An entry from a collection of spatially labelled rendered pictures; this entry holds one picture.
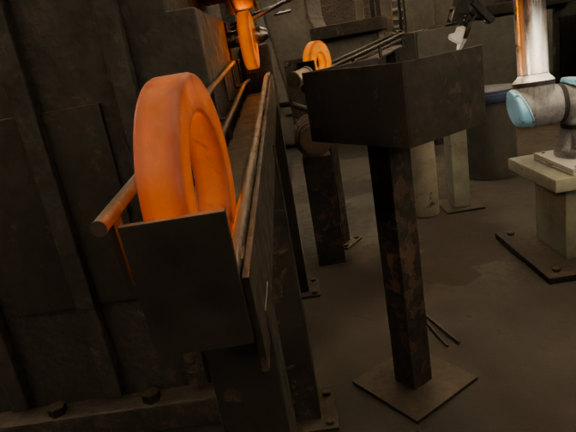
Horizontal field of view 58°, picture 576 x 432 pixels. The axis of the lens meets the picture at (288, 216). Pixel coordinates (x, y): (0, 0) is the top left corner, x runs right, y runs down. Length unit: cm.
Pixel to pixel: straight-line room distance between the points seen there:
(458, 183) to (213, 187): 189
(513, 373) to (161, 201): 107
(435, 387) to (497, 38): 292
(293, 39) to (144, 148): 386
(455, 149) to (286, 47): 223
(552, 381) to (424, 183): 114
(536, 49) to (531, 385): 94
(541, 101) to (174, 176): 144
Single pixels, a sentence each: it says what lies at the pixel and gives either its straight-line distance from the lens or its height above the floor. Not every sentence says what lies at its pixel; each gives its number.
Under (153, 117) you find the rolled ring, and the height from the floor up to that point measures 74.
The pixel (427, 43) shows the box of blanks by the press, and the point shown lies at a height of 66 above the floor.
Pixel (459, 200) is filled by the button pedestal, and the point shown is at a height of 4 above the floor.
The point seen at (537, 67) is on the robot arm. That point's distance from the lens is 172.
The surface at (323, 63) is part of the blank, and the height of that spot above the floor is 70.
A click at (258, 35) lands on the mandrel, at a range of 150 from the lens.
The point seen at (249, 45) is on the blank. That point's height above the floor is 80.
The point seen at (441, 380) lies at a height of 1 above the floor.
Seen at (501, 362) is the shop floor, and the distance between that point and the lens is 136.
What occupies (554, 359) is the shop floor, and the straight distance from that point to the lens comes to 138.
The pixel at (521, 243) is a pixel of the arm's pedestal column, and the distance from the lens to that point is 194.
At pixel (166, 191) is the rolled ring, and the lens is 36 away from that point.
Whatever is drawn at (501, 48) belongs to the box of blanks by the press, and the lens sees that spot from 387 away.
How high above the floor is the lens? 77
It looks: 17 degrees down
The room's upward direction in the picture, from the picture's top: 10 degrees counter-clockwise
